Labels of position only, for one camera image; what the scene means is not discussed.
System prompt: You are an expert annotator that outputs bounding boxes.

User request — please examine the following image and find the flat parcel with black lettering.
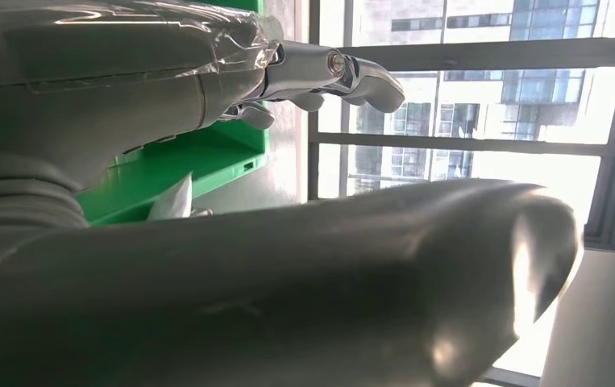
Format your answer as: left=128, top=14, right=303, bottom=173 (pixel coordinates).
left=147, top=173, right=214, bottom=221

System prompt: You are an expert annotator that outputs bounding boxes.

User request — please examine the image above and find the green plastic crate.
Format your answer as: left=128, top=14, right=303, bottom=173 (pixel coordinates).
left=76, top=0, right=272, bottom=228

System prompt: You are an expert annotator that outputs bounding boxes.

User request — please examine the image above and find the dark window frame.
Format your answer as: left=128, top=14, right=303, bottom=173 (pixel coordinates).
left=306, top=0, right=615, bottom=387

